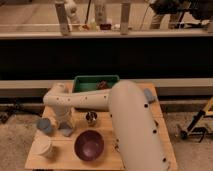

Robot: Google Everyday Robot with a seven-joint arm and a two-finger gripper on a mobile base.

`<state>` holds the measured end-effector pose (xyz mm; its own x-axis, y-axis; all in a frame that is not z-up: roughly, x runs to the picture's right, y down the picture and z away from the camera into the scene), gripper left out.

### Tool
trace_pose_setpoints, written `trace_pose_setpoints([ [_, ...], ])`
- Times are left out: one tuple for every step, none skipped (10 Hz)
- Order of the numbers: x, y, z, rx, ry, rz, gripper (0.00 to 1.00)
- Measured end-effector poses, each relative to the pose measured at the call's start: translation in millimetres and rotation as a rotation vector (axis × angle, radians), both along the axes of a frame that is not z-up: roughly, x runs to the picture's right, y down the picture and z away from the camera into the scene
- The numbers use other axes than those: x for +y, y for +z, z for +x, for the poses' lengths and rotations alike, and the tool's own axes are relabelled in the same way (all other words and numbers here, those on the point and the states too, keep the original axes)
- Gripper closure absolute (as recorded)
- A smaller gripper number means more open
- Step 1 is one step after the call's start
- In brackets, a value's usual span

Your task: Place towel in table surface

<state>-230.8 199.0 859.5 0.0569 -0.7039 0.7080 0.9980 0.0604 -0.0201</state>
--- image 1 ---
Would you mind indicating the small metal cup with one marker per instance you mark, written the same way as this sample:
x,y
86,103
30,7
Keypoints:
x,y
91,118

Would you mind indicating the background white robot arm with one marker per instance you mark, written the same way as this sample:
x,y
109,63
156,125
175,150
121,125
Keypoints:
x,y
71,11

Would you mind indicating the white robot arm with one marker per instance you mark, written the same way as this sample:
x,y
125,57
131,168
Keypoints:
x,y
138,137

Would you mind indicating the green plastic bin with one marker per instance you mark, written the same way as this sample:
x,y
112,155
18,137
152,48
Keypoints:
x,y
89,82

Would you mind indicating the left wooden post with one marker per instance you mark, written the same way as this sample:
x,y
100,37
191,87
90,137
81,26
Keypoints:
x,y
62,17

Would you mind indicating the purple bowl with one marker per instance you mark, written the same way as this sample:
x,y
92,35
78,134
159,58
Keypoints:
x,y
89,145

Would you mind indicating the blue cup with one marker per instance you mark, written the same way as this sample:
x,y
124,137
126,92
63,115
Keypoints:
x,y
44,125

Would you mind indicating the wooden post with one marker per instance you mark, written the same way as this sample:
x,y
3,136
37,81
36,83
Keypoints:
x,y
62,17
125,12

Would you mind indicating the right wooden post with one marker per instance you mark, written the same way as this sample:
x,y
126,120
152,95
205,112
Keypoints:
x,y
125,12

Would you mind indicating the person in background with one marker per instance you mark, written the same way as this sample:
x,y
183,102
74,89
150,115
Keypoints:
x,y
199,9

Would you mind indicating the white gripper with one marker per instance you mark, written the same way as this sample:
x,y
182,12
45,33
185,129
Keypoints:
x,y
63,117

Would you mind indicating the dark red object in bin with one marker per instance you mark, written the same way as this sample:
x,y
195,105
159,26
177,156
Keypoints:
x,y
102,85

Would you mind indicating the blue-grey cloth at table edge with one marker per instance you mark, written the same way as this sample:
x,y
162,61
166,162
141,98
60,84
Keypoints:
x,y
149,95

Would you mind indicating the yellow black tripod stand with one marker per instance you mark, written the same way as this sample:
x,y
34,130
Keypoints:
x,y
201,124

